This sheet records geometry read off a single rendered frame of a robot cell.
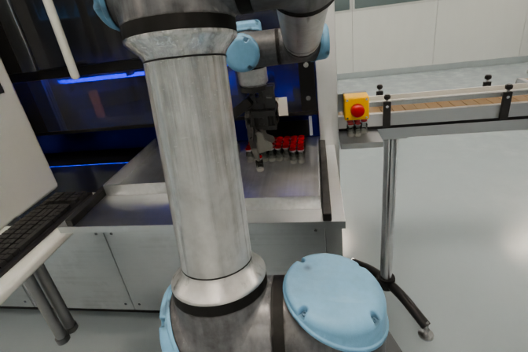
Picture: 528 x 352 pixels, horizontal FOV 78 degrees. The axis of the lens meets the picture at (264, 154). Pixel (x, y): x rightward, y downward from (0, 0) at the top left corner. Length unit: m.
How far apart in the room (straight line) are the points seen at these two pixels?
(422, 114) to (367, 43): 4.53
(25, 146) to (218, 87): 1.05
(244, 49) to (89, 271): 1.32
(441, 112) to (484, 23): 4.96
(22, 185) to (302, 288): 1.07
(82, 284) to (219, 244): 1.49
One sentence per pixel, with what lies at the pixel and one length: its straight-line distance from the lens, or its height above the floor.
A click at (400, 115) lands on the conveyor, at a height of 0.92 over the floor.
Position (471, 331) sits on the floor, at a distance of 1.74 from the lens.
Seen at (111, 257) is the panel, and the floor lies 0.41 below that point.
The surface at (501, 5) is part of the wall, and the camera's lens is 6.20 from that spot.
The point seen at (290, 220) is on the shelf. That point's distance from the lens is 0.74.
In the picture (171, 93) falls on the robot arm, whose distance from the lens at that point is 0.33.
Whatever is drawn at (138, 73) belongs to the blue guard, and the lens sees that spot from 1.14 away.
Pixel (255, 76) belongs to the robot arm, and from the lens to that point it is 0.82.
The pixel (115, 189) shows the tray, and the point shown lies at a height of 0.90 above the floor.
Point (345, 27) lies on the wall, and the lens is 5.62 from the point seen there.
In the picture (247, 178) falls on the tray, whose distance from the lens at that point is 0.92.
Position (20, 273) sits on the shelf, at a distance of 1.03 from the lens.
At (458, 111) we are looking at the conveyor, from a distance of 1.24.
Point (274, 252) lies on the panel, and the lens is 1.34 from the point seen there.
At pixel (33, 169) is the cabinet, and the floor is 0.91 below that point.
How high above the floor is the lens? 1.32
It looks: 25 degrees down
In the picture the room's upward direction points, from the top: 8 degrees counter-clockwise
